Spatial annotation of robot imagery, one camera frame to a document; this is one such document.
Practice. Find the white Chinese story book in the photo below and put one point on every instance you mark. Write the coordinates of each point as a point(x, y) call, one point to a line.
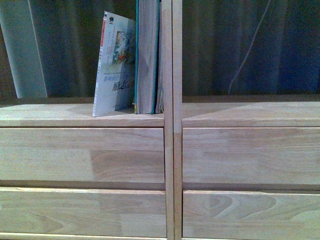
point(115, 78)

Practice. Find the right wooden shelf cabinet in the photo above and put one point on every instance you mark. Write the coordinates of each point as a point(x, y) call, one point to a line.
point(230, 111)

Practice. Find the wooden shelf cabinet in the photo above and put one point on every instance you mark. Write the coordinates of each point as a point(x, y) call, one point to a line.
point(76, 112)
point(230, 111)

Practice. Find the left wooden shelf cabinet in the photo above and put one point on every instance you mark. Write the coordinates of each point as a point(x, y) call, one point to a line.
point(76, 112)

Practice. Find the thin book beside divider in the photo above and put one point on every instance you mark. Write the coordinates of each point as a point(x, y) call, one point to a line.
point(159, 108)

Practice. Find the upper left wooden drawer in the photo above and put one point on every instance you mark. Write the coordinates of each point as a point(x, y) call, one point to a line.
point(110, 155)

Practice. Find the wooden drawer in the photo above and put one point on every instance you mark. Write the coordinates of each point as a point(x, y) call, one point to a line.
point(252, 155)
point(110, 155)
point(250, 215)
point(91, 212)

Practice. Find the lower right wooden drawer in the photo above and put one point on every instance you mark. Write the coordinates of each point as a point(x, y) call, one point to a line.
point(250, 215)

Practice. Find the teal cover thick book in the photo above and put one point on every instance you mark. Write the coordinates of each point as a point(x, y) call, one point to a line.
point(146, 55)

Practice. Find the upper right wooden drawer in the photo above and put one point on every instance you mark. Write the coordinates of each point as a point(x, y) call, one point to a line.
point(252, 155)

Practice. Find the grey curtain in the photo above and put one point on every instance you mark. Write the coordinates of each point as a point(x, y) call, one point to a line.
point(236, 47)

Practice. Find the lower left wooden drawer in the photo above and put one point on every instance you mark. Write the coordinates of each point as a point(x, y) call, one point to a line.
point(91, 212)

